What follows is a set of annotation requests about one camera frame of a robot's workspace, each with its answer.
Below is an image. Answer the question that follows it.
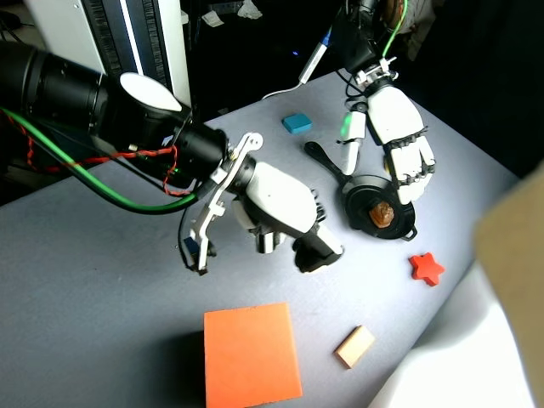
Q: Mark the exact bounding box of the thick green cable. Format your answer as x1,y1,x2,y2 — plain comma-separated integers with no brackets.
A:
0,108,201,214

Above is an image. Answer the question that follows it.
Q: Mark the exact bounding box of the grey table cloth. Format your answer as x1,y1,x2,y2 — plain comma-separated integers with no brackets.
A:
0,70,522,408

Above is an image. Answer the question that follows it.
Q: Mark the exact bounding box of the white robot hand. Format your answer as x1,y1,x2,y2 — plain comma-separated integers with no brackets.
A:
231,160,345,275
338,83,438,206

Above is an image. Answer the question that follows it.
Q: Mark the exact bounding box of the black round pan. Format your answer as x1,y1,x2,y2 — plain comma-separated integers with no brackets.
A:
303,141,419,242

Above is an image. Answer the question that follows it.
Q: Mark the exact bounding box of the white backdrop sheet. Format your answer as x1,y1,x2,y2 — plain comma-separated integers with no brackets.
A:
369,263,536,408

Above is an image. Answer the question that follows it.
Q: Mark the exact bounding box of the white adapter cable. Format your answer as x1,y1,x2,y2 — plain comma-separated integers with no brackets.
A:
261,27,332,101

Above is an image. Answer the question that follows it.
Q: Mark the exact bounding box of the white robot body column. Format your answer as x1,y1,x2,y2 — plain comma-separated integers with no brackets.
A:
25,0,192,107

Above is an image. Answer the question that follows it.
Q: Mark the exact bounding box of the red star block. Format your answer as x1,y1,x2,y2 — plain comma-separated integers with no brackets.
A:
408,252,446,287

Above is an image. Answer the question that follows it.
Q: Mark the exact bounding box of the red twisted cable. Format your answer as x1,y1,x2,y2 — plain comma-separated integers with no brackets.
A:
6,114,192,197

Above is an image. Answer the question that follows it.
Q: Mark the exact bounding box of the tan wooden rectangular block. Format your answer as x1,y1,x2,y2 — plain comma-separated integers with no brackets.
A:
334,326,376,370

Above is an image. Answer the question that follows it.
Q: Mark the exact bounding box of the thin green cable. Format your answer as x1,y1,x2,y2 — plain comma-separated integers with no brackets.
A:
381,0,409,59

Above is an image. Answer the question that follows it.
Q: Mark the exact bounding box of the blue rectangular block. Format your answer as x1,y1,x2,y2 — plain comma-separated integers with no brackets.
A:
281,112,314,135

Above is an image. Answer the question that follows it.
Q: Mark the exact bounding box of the large orange cube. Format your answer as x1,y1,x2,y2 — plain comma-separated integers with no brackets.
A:
202,302,303,408

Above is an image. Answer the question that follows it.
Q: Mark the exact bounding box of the white crumpled paper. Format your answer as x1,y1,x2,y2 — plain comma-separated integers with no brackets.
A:
236,0,264,20
201,10,225,29

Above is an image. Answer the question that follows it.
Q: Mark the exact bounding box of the brown food piece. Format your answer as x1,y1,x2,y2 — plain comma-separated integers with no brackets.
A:
368,202,396,230

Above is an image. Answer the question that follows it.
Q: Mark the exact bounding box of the tan cardboard sheet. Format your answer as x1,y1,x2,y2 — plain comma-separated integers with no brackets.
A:
473,159,544,408

